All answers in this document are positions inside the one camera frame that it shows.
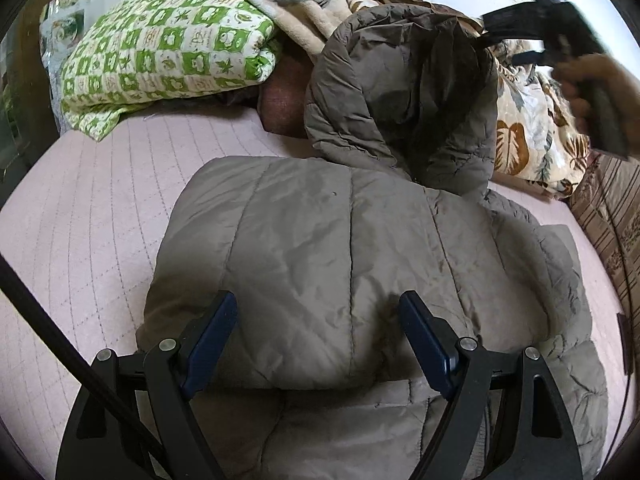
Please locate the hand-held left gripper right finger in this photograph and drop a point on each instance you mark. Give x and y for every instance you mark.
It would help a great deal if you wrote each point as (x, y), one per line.
(425, 340)

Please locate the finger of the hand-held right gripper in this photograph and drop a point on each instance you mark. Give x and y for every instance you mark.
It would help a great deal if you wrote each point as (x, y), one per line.
(517, 22)
(527, 58)

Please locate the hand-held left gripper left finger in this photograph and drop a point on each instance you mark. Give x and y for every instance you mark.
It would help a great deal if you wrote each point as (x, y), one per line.
(210, 340)

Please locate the brown hooded puffer jacket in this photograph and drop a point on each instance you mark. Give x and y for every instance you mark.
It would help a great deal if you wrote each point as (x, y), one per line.
(325, 235)

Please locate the person's right hand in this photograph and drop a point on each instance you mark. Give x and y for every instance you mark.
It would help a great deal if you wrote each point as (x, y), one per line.
(620, 85)

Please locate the striped backrest cushion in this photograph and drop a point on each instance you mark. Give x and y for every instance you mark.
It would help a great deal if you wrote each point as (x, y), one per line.
(615, 220)

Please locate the black phone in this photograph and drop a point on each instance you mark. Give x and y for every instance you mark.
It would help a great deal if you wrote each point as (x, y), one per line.
(623, 342)

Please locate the leaf print blanket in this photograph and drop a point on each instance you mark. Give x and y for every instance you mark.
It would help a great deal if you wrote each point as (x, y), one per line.
(300, 5)

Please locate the brown cushion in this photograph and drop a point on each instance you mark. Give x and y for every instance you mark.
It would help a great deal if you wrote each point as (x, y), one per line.
(282, 100)

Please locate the green checked pillow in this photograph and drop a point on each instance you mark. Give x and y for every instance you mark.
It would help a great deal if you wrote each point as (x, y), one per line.
(165, 55)

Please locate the wooden door with glass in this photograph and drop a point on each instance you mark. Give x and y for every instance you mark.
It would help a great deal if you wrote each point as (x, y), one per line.
(15, 110)

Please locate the clear plastic bag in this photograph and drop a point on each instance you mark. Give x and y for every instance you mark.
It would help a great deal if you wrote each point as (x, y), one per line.
(55, 35)

